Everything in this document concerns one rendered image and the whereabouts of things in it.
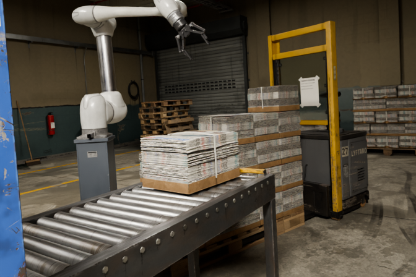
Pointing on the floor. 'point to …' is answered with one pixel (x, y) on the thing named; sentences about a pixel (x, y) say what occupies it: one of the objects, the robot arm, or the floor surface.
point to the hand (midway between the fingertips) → (199, 51)
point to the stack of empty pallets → (161, 115)
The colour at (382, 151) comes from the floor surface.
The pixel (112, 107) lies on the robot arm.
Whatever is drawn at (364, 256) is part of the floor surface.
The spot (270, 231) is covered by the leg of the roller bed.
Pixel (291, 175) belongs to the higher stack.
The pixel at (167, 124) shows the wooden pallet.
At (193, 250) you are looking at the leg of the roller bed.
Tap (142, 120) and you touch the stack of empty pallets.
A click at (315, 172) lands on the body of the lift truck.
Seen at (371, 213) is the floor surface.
